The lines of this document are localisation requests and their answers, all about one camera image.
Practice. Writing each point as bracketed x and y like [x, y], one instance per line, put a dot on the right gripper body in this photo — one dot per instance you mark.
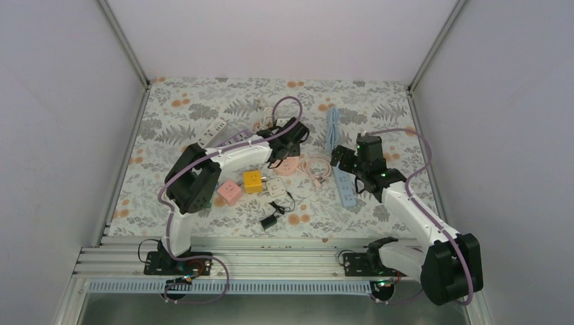
[345, 165]

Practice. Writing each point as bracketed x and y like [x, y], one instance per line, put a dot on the white power strip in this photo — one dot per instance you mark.
[211, 132]

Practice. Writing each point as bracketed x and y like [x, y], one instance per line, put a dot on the white cube adapter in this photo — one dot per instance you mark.
[275, 187]

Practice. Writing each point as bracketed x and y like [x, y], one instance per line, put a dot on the black power adapter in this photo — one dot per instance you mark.
[279, 210]

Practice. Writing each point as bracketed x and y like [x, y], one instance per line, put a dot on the pink cube socket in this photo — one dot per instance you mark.
[230, 192]

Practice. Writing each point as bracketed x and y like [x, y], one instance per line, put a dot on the blue power strip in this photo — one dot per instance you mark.
[344, 188]

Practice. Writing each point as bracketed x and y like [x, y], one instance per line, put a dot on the yellow cube socket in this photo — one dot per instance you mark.
[253, 182]

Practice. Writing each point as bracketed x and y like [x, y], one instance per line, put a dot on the purple power strip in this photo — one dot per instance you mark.
[238, 137]

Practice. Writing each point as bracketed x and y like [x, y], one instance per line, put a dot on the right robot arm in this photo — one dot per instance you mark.
[447, 263]

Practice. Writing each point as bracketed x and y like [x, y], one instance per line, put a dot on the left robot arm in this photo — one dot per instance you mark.
[192, 181]

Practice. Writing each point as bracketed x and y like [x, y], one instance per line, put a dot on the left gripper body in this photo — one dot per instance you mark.
[294, 151]

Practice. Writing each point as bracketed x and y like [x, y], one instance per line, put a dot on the aluminium rail base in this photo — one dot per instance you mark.
[240, 258]

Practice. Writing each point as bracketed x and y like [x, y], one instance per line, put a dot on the pink round power socket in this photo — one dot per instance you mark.
[288, 166]

